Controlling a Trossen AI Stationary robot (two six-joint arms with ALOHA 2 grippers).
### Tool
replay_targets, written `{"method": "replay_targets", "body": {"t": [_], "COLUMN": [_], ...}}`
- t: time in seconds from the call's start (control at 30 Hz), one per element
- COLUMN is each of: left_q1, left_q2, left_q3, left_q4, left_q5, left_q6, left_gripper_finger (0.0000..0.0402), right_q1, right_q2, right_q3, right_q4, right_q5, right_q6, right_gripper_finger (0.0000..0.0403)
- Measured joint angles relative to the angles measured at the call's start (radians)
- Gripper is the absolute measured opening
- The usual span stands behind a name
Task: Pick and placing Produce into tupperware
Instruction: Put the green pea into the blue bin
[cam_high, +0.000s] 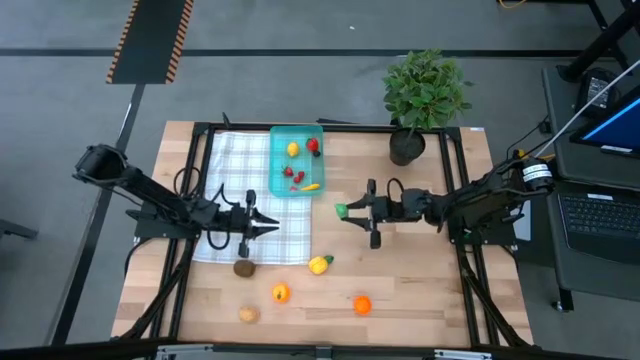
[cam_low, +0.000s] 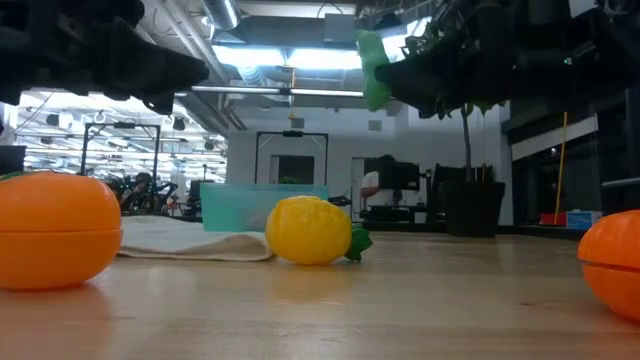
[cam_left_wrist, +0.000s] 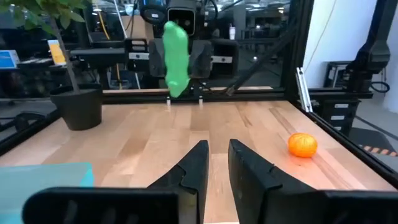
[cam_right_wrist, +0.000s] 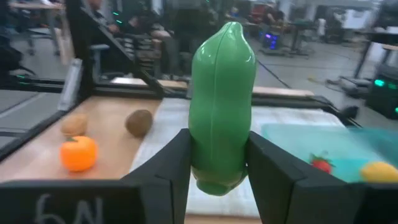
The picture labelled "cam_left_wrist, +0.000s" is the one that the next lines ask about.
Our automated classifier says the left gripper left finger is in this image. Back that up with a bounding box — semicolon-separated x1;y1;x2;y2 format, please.
148;139;210;224

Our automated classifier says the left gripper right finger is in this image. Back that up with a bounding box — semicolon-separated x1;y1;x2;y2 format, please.
228;138;326;224

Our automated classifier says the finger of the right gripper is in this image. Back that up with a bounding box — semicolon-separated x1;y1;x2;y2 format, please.
189;39;215;80
148;38;166;78

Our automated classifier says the green toy pea pod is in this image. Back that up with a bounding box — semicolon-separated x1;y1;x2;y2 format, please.
161;20;191;98

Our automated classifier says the orange toy mandarin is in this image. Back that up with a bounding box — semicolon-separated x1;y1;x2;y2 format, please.
287;133;318;159

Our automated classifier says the teal plastic tupperware container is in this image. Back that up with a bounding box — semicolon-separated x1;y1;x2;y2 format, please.
0;161;95;224

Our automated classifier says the green plant in black pot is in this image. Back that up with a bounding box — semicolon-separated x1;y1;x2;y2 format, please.
0;0;104;131

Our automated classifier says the yellow sign board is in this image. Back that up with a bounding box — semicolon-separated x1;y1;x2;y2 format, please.
47;39;67;66

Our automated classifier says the black cabinet with white labels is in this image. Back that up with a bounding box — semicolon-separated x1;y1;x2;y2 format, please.
318;98;363;136

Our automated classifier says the black orange striped floor mat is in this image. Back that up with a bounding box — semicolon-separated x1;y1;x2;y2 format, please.
358;144;398;158

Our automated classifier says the blue box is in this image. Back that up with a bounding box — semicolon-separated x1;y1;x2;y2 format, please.
0;49;20;70

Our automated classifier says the black aluminium table frame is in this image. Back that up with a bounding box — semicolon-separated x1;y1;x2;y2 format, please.
0;0;398;190

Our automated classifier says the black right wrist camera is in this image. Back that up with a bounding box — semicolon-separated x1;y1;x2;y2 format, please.
167;0;197;35

